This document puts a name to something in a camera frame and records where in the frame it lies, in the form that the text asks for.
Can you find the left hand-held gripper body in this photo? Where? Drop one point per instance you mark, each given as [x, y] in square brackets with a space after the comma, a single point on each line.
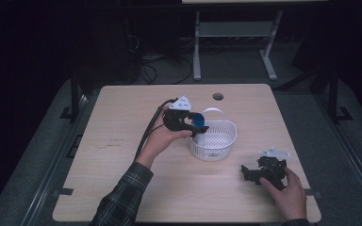
[177, 119]

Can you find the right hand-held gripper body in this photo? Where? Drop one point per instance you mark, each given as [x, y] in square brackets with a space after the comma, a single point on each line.
[271, 166]

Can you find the white blue shampoo bottle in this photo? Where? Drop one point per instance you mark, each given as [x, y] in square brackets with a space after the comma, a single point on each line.
[198, 120]

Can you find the white plastic basket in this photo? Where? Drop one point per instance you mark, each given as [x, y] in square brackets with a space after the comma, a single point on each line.
[217, 144]

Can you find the person's left hand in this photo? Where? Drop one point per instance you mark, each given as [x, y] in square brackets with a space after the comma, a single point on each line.
[160, 141]

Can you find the person's right hand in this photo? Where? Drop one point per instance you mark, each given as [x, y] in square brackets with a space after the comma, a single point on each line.
[290, 197]

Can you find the black tape strip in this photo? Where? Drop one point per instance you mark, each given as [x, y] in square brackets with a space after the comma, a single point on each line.
[63, 191]
[313, 193]

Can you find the black metal stand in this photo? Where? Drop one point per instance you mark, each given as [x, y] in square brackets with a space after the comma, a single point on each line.
[333, 94]
[74, 94]

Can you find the metal floor rail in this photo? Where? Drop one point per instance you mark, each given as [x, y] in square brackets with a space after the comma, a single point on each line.
[348, 147]
[56, 157]

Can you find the white metal desk frame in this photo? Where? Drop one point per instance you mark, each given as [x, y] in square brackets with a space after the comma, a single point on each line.
[234, 29]

